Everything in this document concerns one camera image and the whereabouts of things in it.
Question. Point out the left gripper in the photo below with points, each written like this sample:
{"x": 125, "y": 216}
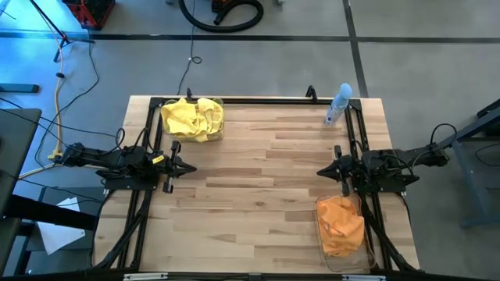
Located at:
{"x": 172, "y": 168}

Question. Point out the blue-grey metal table frame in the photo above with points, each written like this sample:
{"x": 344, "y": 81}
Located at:
{"x": 465, "y": 171}

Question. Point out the clear plastic basket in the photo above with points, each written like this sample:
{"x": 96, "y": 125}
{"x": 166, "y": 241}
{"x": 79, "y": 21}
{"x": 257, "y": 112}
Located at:
{"x": 219, "y": 137}
{"x": 351, "y": 265}

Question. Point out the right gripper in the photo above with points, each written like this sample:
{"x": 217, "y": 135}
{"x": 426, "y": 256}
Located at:
{"x": 345, "y": 171}

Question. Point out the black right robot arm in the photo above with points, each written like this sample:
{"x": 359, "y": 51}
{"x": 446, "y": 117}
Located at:
{"x": 390, "y": 168}

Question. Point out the blue spray bottle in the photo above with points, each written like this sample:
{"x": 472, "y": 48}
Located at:
{"x": 338, "y": 103}

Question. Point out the black flat stand foot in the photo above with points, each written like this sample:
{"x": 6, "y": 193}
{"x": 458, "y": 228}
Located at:
{"x": 19, "y": 88}

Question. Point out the silver metal bracket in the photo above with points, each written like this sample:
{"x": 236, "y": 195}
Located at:
{"x": 363, "y": 278}
{"x": 144, "y": 276}

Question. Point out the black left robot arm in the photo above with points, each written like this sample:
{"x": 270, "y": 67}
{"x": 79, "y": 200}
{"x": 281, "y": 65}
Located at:
{"x": 117, "y": 160}

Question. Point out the white paper sheet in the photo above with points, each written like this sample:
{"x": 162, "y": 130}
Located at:
{"x": 58, "y": 238}

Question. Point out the black desk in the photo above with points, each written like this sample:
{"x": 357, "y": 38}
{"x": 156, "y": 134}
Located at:
{"x": 15, "y": 148}

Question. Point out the black aluminium table frame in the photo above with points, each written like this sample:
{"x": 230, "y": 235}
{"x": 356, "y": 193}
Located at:
{"x": 273, "y": 101}

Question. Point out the black tripod stand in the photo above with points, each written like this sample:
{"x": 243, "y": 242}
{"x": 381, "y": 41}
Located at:
{"x": 49, "y": 19}

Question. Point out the black frame clamp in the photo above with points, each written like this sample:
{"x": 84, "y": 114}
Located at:
{"x": 311, "y": 93}
{"x": 189, "y": 94}

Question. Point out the red tool case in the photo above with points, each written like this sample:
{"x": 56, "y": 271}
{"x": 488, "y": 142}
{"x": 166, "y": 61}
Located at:
{"x": 91, "y": 13}

